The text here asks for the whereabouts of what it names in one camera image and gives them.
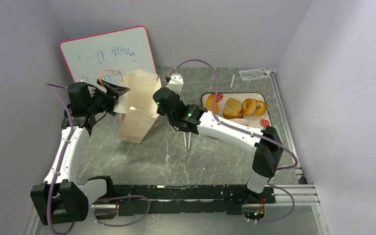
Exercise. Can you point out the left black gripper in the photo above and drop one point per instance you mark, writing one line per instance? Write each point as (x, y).
(111, 100)

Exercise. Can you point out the metal serving tongs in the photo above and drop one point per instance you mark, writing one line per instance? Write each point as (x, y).
(187, 140)

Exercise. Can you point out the small white stick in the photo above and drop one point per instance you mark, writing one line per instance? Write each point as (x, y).
(232, 81)

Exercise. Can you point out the white card on table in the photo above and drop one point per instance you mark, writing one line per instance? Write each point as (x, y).
(254, 74)

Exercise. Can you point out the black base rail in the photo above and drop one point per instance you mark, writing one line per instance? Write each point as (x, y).
(155, 199)

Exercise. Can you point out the orange fake bread piece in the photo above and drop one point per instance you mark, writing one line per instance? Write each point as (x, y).
(211, 103)

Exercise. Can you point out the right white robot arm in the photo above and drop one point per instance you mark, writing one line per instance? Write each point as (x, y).
(265, 144)

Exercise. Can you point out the paper bag with orange handles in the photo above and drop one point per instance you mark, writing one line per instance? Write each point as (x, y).
(137, 110)

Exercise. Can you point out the red framed whiteboard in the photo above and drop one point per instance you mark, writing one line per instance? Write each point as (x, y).
(123, 50)

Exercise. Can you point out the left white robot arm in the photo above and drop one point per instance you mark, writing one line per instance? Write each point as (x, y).
(58, 199)

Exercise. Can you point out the yellow fake doughnut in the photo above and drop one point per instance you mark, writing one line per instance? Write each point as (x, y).
(261, 108)
(249, 106)

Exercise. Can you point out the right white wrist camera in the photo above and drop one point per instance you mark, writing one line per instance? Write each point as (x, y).
(175, 82)

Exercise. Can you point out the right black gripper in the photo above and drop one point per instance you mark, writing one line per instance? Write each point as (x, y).
(162, 96)

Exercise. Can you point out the yellow fake bread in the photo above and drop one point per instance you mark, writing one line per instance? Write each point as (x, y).
(232, 109)

